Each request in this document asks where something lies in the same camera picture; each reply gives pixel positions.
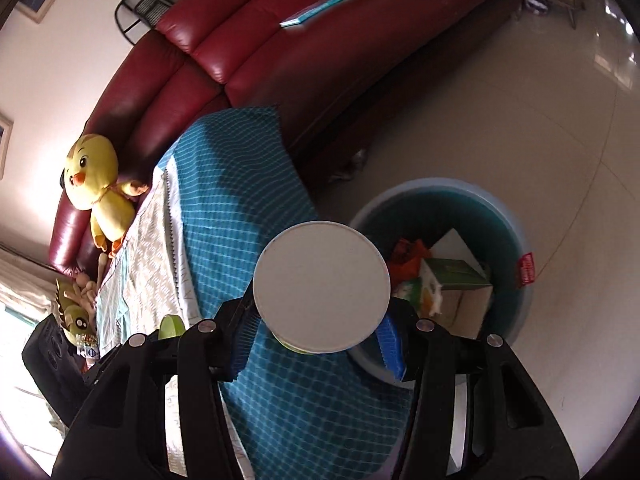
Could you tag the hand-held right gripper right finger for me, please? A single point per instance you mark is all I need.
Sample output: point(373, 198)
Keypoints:
point(392, 350)

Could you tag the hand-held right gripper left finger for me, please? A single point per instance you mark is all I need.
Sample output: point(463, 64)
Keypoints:
point(240, 347)

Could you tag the red snack wrapper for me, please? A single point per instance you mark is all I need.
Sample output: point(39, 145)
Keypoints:
point(405, 260)

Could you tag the green carton box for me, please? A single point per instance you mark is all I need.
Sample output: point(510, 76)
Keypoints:
point(455, 272)

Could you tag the green white medicine box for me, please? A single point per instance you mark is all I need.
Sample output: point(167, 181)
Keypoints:
point(452, 245)

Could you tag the teal trash bin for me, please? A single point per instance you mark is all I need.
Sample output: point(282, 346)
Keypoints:
point(450, 205)

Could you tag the small green plastic object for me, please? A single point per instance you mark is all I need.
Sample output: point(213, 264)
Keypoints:
point(170, 327)

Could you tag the grey teal patterned blanket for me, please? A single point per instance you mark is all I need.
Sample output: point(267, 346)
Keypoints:
point(145, 260)

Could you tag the glass jar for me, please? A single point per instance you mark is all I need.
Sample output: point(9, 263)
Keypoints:
point(87, 347)

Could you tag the teal checked cloth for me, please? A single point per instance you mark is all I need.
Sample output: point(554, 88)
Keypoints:
point(235, 185)

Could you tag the green plush toy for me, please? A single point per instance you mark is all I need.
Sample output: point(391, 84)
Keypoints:
point(75, 317)

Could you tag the black case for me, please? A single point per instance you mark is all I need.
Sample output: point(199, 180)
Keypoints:
point(50, 370)

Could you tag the cream curtain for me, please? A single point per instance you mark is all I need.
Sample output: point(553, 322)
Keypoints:
point(25, 285)

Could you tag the yellow chick plush toy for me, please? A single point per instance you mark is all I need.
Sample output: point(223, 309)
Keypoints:
point(95, 170)

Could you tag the red leather sofa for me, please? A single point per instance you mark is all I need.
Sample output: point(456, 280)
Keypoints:
point(250, 35)

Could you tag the thin blue book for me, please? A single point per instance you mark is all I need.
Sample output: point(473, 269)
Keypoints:
point(320, 7)

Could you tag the black mesh rack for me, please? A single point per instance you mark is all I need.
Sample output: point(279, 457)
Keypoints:
point(145, 2)

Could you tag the striped ball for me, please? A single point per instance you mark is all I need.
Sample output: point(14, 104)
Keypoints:
point(537, 4)

